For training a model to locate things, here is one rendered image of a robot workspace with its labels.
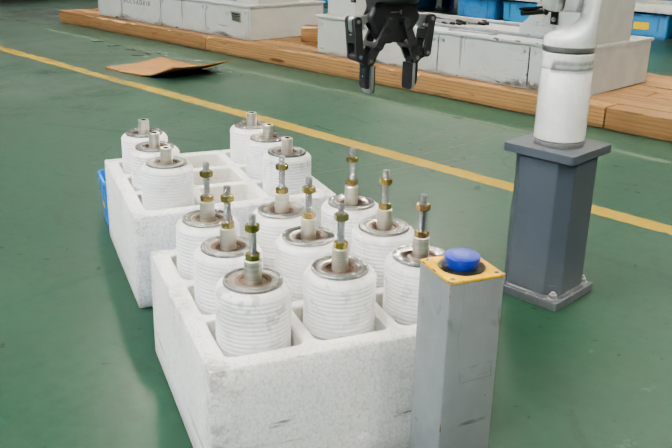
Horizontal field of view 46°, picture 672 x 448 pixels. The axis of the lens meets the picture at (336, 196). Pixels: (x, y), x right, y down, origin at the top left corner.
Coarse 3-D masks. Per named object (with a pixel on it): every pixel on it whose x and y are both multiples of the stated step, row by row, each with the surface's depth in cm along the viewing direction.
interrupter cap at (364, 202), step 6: (330, 198) 130; (336, 198) 130; (342, 198) 131; (360, 198) 131; (366, 198) 131; (330, 204) 128; (336, 204) 128; (360, 204) 129; (366, 204) 128; (372, 204) 128; (348, 210) 126; (354, 210) 126
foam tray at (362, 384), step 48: (192, 288) 116; (192, 336) 101; (384, 336) 102; (192, 384) 104; (240, 384) 95; (288, 384) 98; (336, 384) 100; (384, 384) 103; (192, 432) 107; (240, 432) 97; (288, 432) 100; (336, 432) 103; (384, 432) 106
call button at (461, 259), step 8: (456, 248) 91; (464, 248) 91; (448, 256) 89; (456, 256) 89; (464, 256) 89; (472, 256) 89; (480, 256) 89; (448, 264) 90; (456, 264) 88; (464, 264) 88; (472, 264) 88
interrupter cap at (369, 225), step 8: (360, 224) 119; (368, 224) 120; (376, 224) 120; (392, 224) 120; (400, 224) 120; (408, 224) 119; (368, 232) 116; (376, 232) 116; (384, 232) 116; (392, 232) 117; (400, 232) 116
